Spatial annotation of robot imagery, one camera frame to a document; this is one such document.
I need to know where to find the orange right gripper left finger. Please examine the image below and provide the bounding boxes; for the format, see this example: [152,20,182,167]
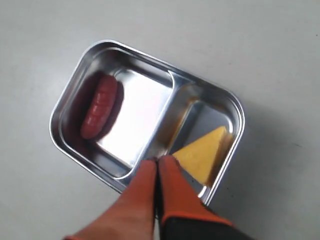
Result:
[64,159,157,240]

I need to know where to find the red toy sausage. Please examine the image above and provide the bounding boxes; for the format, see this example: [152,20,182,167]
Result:
[80,75,118,139]

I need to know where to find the steel two-compartment lunch box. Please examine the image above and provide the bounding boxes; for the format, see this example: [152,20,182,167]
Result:
[49,40,245,205]

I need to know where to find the yellow toy cheese wedge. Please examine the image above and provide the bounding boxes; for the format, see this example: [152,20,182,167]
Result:
[172,126,232,187]

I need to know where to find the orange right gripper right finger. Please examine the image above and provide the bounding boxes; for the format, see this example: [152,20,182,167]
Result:
[157,155,252,240]

